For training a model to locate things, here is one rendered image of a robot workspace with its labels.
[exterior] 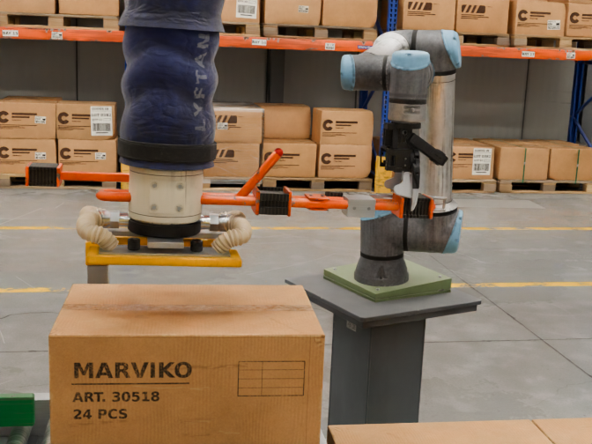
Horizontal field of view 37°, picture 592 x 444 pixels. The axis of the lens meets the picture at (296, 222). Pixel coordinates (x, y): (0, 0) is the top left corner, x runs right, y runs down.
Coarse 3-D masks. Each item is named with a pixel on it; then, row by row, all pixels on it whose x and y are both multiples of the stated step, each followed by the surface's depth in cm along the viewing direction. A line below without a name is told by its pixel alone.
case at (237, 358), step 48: (96, 288) 222; (144, 288) 224; (192, 288) 226; (240, 288) 228; (288, 288) 229; (48, 336) 187; (96, 336) 188; (144, 336) 190; (192, 336) 191; (240, 336) 192; (288, 336) 194; (96, 384) 191; (144, 384) 192; (192, 384) 193; (240, 384) 195; (288, 384) 196; (96, 432) 193; (144, 432) 194; (192, 432) 196; (240, 432) 197; (288, 432) 198
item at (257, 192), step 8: (256, 192) 204; (264, 192) 209; (272, 192) 210; (280, 192) 211; (288, 192) 206; (256, 200) 204; (264, 200) 204; (272, 200) 204; (280, 200) 204; (288, 200) 205; (256, 208) 205; (264, 208) 204; (272, 208) 205; (280, 208) 205; (288, 208) 206; (288, 216) 207
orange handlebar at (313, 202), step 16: (64, 176) 224; (80, 176) 225; (96, 176) 225; (112, 176) 226; (128, 176) 227; (96, 192) 201; (112, 192) 200; (128, 192) 201; (208, 192) 208; (320, 208) 209; (336, 208) 210; (384, 208) 211
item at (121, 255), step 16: (128, 240) 195; (192, 240) 198; (96, 256) 190; (112, 256) 191; (128, 256) 192; (144, 256) 192; (160, 256) 193; (176, 256) 194; (192, 256) 195; (208, 256) 196; (224, 256) 197
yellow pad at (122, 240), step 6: (120, 228) 216; (126, 228) 217; (120, 240) 209; (126, 240) 210; (144, 240) 210; (186, 240) 212; (204, 240) 213; (210, 240) 213; (186, 246) 213; (204, 246) 213; (210, 246) 214
